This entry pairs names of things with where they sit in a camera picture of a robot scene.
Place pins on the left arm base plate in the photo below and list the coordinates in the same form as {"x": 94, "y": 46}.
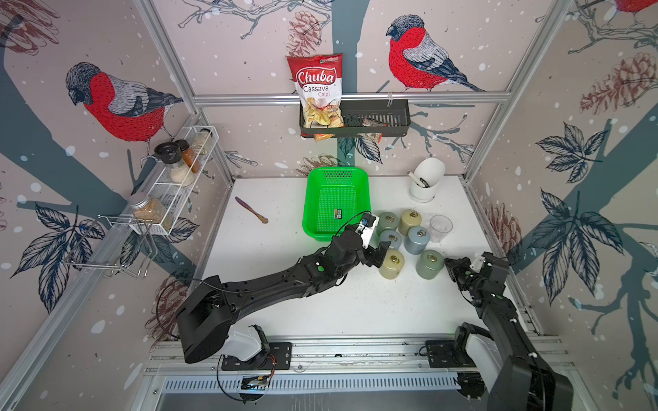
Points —
{"x": 276, "y": 356}

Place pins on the black lid spice jar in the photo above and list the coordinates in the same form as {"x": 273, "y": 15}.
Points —
{"x": 178, "y": 173}

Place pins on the green tea canister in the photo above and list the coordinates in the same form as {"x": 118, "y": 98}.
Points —
{"x": 388, "y": 221}
{"x": 430, "y": 264}

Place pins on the white wire spice rack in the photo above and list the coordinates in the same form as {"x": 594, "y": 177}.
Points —
{"x": 140, "y": 243}

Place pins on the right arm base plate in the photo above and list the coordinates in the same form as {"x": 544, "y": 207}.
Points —
{"x": 477, "y": 351}

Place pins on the small snack packet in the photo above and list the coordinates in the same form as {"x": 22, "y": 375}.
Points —
{"x": 371, "y": 123}

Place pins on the clear plastic cup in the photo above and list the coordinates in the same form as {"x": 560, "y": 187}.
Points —
{"x": 439, "y": 227}

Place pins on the silver lid grain jar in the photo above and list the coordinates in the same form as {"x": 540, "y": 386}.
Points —
{"x": 146, "y": 208}

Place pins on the pale spice jar back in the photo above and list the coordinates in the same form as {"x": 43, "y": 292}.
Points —
{"x": 202, "y": 142}

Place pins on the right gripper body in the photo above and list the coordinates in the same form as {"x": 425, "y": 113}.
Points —
{"x": 475, "y": 282}

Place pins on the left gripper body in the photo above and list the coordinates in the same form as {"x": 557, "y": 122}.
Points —
{"x": 359, "y": 257}

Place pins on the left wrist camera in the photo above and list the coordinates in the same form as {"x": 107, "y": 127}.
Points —
{"x": 366, "y": 228}

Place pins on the Chuba cassava chips bag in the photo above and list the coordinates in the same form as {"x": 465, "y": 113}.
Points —
{"x": 318, "y": 82}

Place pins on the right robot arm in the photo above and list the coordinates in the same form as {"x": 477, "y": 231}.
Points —
{"x": 524, "y": 381}

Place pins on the orange spice jar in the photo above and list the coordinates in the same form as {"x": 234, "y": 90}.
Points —
{"x": 189, "y": 156}

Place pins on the white spoon in holder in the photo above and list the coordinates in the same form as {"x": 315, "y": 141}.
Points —
{"x": 419, "y": 182}

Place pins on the purple gold butter knife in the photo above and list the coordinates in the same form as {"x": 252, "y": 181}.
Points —
{"x": 245, "y": 205}

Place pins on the white utensil holder cup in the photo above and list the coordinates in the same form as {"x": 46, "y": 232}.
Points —
{"x": 432, "y": 171}

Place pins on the yellow tea canister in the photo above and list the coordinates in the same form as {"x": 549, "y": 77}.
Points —
{"x": 409, "y": 219}
{"x": 392, "y": 265}

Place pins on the dark wall-mounted basket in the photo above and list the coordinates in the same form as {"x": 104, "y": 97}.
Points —
{"x": 394, "y": 113}

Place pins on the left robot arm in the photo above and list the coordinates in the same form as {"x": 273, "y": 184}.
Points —
{"x": 206, "y": 316}

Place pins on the green plastic basket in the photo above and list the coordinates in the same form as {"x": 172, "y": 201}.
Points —
{"x": 330, "y": 188}

